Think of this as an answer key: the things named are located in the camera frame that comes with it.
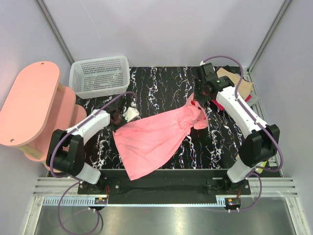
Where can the pink three-tier shelf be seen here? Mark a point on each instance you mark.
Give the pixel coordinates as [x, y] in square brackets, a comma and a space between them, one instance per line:
[36, 106]

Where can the white plastic mesh basket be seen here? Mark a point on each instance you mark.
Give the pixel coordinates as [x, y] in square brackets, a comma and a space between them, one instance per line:
[100, 77]

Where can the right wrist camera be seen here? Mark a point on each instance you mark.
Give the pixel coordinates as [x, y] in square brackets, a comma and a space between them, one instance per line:
[206, 73]

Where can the tan folded t-shirt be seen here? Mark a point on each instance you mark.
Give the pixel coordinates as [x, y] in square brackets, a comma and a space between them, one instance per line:
[244, 88]

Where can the pink t-shirt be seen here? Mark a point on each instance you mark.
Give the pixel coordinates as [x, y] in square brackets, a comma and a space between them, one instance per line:
[147, 144]

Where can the green treehouse book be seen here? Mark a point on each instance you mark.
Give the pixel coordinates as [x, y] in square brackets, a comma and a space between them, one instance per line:
[260, 167]

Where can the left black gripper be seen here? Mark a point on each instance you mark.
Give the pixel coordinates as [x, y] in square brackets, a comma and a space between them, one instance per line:
[113, 128]

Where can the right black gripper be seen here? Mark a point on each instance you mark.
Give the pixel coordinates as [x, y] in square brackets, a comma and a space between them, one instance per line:
[197, 97]

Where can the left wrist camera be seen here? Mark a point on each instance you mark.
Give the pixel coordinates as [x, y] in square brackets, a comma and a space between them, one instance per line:
[128, 109]

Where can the black folded t-shirt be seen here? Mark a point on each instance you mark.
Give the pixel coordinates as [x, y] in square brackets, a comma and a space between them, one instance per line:
[228, 68]

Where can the magenta folded t-shirt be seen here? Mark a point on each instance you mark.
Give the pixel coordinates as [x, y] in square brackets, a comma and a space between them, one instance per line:
[222, 108]

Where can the grey folded t-shirt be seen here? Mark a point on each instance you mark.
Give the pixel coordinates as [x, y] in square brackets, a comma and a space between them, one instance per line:
[252, 100]

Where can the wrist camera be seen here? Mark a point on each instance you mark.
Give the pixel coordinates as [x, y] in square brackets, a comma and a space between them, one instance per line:
[128, 109]
[206, 73]

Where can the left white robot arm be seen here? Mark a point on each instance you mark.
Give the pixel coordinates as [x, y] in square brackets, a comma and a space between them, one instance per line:
[66, 153]

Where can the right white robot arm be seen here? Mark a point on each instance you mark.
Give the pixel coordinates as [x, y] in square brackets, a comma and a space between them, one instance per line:
[260, 139]

